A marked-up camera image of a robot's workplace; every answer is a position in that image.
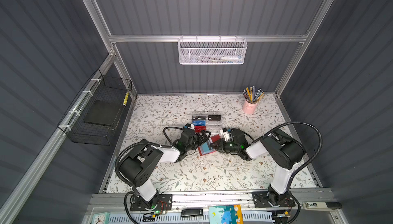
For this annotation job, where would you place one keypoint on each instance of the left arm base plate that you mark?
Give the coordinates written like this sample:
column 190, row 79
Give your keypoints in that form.
column 160, row 202

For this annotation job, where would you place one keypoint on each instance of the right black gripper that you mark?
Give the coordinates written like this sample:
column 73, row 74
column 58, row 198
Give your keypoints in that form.
column 220, row 142

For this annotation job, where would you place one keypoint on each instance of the yellow tag on basket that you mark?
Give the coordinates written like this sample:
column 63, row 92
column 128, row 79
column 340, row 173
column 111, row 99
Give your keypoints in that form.
column 125, row 100

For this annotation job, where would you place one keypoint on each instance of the markers in white basket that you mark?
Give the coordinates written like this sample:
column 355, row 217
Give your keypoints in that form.
column 229, row 59

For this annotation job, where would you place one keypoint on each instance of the black wire wall basket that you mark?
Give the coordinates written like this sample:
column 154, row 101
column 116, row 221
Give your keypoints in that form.
column 104, row 88

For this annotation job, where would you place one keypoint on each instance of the pens in pink cup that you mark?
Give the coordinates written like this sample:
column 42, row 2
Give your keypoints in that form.
column 253, row 95

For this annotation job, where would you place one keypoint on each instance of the small teal clock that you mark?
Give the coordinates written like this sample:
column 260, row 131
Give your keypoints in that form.
column 101, row 218

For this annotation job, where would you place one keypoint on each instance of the blue credit card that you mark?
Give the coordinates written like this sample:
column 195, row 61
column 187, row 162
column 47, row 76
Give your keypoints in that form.
column 206, row 149

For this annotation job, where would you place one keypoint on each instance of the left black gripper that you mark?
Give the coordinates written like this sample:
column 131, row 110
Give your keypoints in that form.
column 201, row 141

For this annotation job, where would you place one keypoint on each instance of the clear plastic organizer box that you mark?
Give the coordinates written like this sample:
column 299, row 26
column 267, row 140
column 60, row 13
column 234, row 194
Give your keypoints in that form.
column 210, row 120

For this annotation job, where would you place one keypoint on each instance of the white wire mesh basket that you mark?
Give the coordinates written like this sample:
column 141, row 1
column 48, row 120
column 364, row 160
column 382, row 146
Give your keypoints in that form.
column 191, row 48

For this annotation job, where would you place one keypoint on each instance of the black stapler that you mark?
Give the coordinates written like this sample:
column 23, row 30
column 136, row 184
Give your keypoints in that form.
column 191, row 212

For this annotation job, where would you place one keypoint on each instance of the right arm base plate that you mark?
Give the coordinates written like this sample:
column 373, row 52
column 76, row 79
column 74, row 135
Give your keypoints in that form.
column 267, row 199

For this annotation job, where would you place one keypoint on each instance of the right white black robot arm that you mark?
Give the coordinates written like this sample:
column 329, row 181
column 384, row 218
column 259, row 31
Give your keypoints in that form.
column 286, row 152

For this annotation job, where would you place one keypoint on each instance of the black pad in basket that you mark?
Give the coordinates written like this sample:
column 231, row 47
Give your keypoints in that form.
column 103, row 113

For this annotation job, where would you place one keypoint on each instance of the colourful picture book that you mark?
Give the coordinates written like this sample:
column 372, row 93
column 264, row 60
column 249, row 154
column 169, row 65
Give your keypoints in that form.
column 230, row 214

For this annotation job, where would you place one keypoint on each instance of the red card holder wallet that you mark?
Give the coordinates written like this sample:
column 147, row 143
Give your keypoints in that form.
column 212, row 140

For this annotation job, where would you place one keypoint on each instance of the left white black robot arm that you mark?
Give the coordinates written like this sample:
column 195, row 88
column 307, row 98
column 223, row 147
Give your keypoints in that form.
column 135, row 164

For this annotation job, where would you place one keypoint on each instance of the pink pen cup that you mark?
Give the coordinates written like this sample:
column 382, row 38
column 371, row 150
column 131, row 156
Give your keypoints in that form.
column 249, row 108

